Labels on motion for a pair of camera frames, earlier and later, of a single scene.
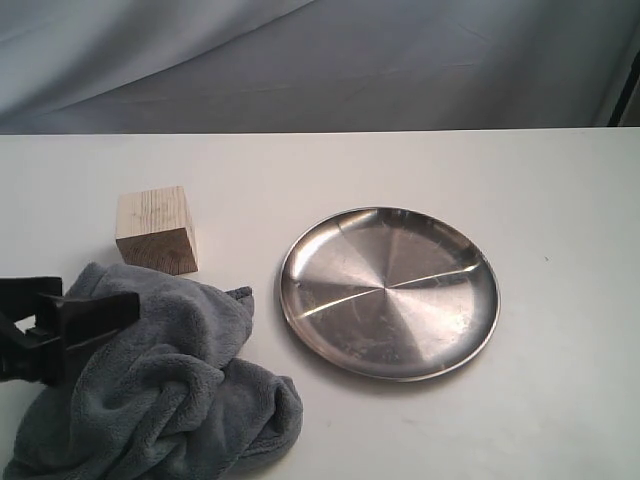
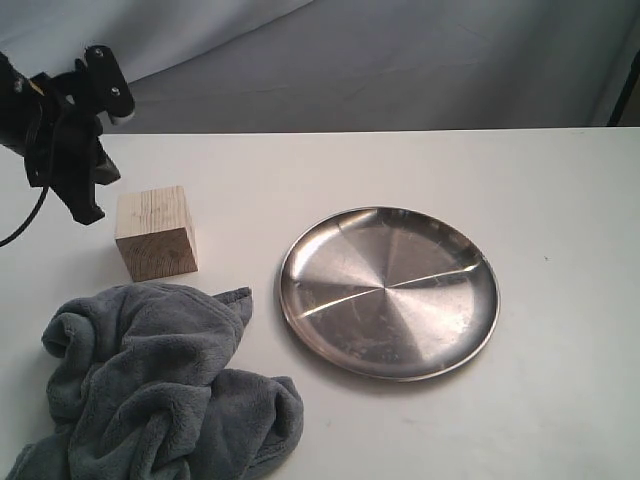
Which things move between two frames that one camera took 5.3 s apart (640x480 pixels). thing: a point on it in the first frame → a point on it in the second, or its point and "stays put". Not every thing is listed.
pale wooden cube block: [155, 231] stays put
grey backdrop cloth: [187, 66] stays put
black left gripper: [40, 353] → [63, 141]
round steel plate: [392, 293] stays put
